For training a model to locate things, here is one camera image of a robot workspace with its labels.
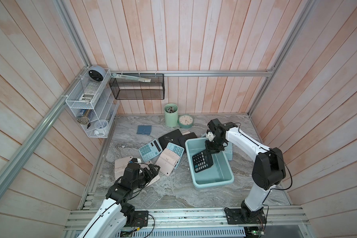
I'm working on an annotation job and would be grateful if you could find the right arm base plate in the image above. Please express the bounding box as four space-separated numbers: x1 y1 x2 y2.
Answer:
224 207 266 225

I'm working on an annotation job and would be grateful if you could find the black wire basket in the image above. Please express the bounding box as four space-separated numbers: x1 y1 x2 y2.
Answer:
109 73 165 100

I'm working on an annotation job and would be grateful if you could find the white mug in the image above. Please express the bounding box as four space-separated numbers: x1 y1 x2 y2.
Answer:
94 120 109 136

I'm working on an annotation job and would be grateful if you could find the black calculator face down large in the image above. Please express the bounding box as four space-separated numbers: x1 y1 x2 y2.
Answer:
158 129 182 150

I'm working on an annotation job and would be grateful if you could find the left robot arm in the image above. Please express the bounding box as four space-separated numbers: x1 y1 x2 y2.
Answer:
79 162 160 238

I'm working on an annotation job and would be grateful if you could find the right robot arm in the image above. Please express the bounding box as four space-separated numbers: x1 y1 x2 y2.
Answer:
205 119 286 220

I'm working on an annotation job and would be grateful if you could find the aluminium front rail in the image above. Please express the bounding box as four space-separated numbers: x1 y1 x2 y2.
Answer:
64 205 310 231

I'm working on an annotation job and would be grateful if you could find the black calculator front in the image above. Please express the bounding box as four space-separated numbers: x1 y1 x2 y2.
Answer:
192 150 214 173

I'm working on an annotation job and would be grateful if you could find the black calculator face down small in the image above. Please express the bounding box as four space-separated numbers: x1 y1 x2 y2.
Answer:
178 132 197 148

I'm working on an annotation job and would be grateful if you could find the small teal calculator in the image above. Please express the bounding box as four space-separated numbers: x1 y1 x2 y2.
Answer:
167 142 184 169

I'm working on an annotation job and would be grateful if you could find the teal calculator left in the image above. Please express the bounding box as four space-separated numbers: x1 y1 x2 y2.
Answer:
138 139 163 162

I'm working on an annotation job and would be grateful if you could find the green pen cup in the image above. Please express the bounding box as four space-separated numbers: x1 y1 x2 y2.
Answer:
164 103 178 128

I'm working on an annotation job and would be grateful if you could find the white wire shelf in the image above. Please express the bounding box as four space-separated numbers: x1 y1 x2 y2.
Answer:
65 67 119 138

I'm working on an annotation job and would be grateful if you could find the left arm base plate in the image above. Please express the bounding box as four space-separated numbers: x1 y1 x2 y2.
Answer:
124 210 149 228

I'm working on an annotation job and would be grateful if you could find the pink calculator back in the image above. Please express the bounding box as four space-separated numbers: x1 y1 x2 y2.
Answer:
181 130 190 135

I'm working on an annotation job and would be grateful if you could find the large teal calculator right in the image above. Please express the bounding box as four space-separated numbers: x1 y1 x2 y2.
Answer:
201 130 233 161

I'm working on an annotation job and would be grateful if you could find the ruler on basket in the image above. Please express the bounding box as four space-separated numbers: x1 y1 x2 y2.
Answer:
111 73 151 83

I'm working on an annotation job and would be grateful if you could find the mint green storage box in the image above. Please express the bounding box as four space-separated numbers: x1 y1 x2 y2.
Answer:
185 137 234 189

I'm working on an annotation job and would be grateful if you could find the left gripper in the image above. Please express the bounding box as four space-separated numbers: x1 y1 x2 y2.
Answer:
131 164 160 189

